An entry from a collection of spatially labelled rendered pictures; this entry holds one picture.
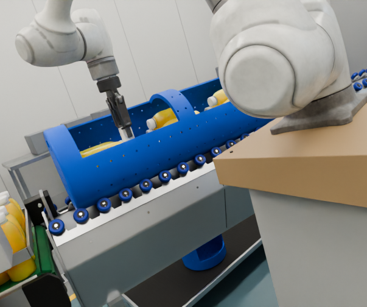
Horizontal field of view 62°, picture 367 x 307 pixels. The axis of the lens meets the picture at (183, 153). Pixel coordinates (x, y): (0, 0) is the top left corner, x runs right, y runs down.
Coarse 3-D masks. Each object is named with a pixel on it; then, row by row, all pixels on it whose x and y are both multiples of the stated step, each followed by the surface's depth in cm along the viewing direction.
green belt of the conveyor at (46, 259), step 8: (32, 232) 109; (40, 232) 108; (40, 240) 101; (48, 240) 106; (40, 248) 94; (48, 248) 97; (40, 256) 88; (48, 256) 89; (48, 264) 84; (40, 272) 80; (56, 272) 84; (24, 280) 78; (0, 288) 78; (8, 288) 77
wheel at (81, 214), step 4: (80, 208) 93; (84, 208) 93; (76, 212) 92; (80, 212) 93; (84, 212) 93; (76, 216) 92; (80, 216) 92; (84, 216) 92; (88, 216) 94; (76, 220) 91; (80, 220) 91; (84, 220) 92
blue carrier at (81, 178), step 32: (160, 96) 108; (192, 96) 132; (64, 128) 93; (96, 128) 113; (160, 128) 99; (192, 128) 104; (224, 128) 111; (64, 160) 86; (96, 160) 90; (128, 160) 94; (160, 160) 101; (96, 192) 93
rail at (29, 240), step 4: (28, 212) 110; (28, 216) 104; (28, 220) 99; (28, 224) 94; (28, 228) 90; (28, 232) 87; (28, 236) 84; (28, 240) 81; (32, 240) 88; (28, 244) 79; (32, 244) 84; (28, 248) 78; (32, 248) 81; (32, 252) 78
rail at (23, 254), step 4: (24, 248) 77; (16, 252) 76; (20, 252) 76; (24, 252) 77; (28, 252) 77; (12, 256) 76; (16, 256) 76; (20, 256) 76; (24, 256) 77; (28, 256) 77; (12, 260) 76; (16, 260) 76; (20, 260) 76; (24, 260) 77; (12, 264) 76; (16, 264) 76
